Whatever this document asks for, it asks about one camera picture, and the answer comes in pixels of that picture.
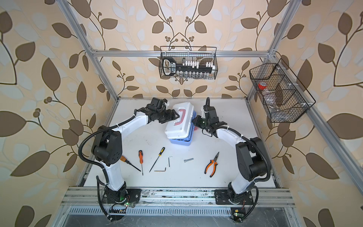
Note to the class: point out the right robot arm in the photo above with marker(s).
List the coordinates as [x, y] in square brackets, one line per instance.
[252, 159]

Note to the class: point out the flat lying hex key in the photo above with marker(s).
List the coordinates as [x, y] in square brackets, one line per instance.
[160, 171]

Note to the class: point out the orange handled pliers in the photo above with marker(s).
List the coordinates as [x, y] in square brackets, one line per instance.
[212, 163]

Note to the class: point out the black yellow handled screwdriver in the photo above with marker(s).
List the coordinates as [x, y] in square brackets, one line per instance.
[159, 155]

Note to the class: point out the red handled screwdriver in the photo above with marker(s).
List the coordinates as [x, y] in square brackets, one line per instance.
[141, 160]

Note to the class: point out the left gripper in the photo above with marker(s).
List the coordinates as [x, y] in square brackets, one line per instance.
[170, 117]

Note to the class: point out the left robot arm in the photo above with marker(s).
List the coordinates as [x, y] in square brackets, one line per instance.
[108, 144]

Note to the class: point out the silver socket bit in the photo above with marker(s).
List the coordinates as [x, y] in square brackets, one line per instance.
[187, 160]

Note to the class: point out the white and blue tool box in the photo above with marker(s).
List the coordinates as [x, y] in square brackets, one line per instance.
[180, 131]

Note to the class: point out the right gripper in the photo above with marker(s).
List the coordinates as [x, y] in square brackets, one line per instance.
[197, 120]

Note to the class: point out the back wire basket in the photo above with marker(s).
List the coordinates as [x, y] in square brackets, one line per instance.
[203, 54]

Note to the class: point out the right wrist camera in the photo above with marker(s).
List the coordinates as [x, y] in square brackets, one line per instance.
[206, 107]

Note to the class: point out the right wire basket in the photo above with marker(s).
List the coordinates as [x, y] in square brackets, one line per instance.
[286, 97]

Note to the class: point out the wire basket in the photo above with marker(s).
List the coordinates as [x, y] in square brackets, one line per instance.
[286, 97]
[203, 54]

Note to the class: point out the black socket set holder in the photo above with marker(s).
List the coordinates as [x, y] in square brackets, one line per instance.
[171, 67]

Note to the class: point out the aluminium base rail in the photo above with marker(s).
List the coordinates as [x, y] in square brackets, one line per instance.
[162, 196]

